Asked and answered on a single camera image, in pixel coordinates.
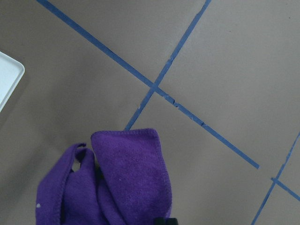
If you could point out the white rack base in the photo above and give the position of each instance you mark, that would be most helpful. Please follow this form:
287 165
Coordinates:
11 72

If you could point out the purple towel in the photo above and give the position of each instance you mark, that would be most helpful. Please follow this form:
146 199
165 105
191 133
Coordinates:
121 180

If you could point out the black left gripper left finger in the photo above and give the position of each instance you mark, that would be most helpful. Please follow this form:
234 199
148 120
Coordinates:
159 221

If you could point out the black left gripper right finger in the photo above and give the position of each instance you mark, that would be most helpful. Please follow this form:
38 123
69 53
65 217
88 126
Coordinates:
171 221

